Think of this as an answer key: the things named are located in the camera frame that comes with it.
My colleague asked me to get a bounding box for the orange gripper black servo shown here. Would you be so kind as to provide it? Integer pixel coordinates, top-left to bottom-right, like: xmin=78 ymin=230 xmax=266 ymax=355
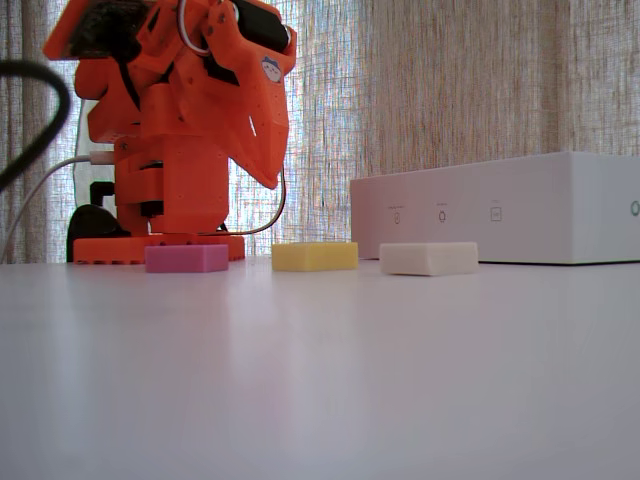
xmin=198 ymin=0 xmax=299 ymax=190

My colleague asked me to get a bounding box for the yellow cuboid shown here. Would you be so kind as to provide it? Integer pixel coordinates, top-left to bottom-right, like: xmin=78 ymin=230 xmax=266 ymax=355
xmin=271 ymin=242 xmax=360 ymax=273

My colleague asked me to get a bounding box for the pink cuboid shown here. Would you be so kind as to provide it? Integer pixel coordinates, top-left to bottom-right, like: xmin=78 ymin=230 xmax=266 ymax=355
xmin=144 ymin=243 xmax=230 ymax=274

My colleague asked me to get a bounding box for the cream white cuboid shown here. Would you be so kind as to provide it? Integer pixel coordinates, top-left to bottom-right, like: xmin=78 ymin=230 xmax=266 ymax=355
xmin=378 ymin=241 xmax=480 ymax=277

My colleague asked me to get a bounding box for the white cardboard bin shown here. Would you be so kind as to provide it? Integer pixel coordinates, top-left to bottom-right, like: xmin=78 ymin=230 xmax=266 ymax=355
xmin=349 ymin=151 xmax=640 ymax=265

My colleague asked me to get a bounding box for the black table clamp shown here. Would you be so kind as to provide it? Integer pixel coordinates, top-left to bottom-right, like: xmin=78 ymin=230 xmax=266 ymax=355
xmin=66 ymin=181 xmax=132 ymax=264

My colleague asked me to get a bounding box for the beige woven curtain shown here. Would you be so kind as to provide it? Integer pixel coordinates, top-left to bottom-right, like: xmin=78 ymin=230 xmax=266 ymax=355
xmin=0 ymin=0 xmax=640 ymax=265

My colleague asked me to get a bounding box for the thin servo wire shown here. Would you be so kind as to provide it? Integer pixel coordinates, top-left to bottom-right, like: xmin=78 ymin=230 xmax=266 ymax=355
xmin=197 ymin=167 xmax=289 ymax=236

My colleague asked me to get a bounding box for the white servo wire loop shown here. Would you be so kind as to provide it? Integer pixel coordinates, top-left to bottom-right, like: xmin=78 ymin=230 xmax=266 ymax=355
xmin=177 ymin=0 xmax=214 ymax=56

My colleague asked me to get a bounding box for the black camera cable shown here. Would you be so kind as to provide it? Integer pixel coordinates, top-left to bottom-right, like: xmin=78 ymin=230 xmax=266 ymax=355
xmin=117 ymin=52 xmax=144 ymax=109

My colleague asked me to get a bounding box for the thick black cable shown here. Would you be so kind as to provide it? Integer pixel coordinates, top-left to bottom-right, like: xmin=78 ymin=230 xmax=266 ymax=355
xmin=0 ymin=59 xmax=72 ymax=194

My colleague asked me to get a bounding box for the white usb cable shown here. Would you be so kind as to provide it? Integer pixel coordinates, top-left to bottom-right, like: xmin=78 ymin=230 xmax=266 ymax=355
xmin=0 ymin=152 xmax=117 ymax=265

